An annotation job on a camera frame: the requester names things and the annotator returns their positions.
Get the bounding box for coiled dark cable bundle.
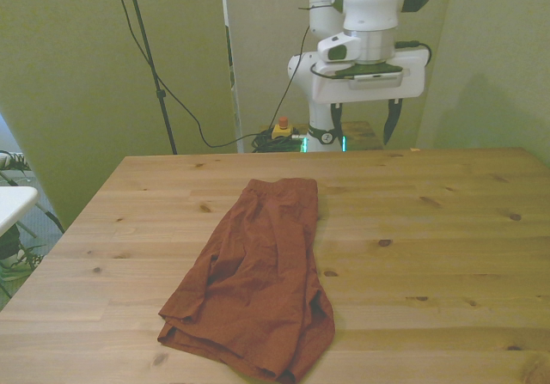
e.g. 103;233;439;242
251;128;309;154

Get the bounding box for black tripod stand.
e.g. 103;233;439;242
122;0;179;155

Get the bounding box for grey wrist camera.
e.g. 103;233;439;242
333;64;406;91

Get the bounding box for white folding table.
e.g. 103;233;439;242
0;185;65;239

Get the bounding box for yellow emergency stop box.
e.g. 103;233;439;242
271;116;295;141

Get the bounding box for rust red shorts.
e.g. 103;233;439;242
156;177;336;384

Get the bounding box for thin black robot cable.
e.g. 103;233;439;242
272;25;312;130

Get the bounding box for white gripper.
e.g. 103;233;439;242
309;47;429;146

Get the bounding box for long black cable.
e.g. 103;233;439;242
107;0;276;149

